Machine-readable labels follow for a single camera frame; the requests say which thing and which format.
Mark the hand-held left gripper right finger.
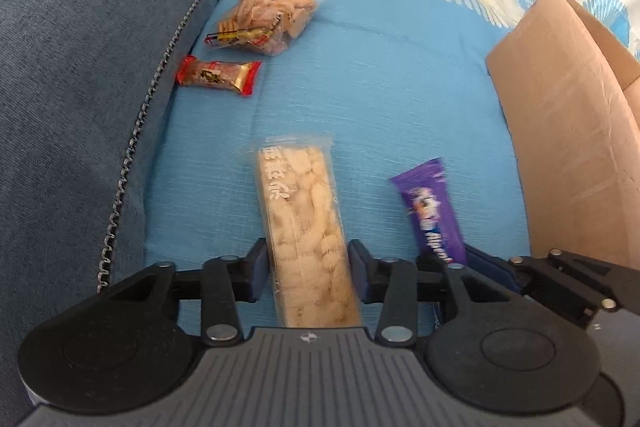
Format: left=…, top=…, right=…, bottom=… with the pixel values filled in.
left=347, top=239, right=532, bottom=347

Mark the purple snack bar packet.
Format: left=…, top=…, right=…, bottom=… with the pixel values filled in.
left=389, top=157, right=469, bottom=269

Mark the long clear rice cracker packet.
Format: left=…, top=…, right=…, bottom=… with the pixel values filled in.
left=238, top=134, right=364, bottom=329

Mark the clear bag of cookies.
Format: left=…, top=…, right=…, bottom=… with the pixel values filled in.
left=203, top=0, right=330, bottom=57

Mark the red gold wrapped snack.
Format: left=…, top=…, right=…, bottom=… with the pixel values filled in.
left=175, top=55, right=263, bottom=98

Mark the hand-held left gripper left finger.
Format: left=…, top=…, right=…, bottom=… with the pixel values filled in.
left=96, top=237, right=270, bottom=348

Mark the brown cardboard box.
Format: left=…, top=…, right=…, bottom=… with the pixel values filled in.
left=486, top=0, right=640, bottom=275

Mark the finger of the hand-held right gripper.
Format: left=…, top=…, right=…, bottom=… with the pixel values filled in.
left=464, top=245, right=632, bottom=329
left=417, top=253, right=450, bottom=274

